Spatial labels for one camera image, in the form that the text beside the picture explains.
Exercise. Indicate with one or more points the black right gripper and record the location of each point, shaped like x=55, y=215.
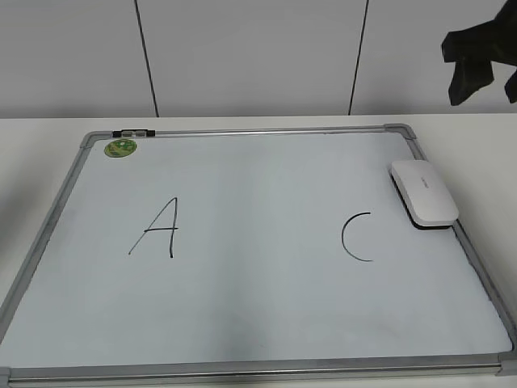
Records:
x=494, y=40

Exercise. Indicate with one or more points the white whiteboard eraser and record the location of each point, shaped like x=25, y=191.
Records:
x=426, y=197

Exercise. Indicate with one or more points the white whiteboard with aluminium frame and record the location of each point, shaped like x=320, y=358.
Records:
x=247, y=254

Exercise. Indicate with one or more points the round green sticker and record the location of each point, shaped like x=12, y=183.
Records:
x=120, y=148

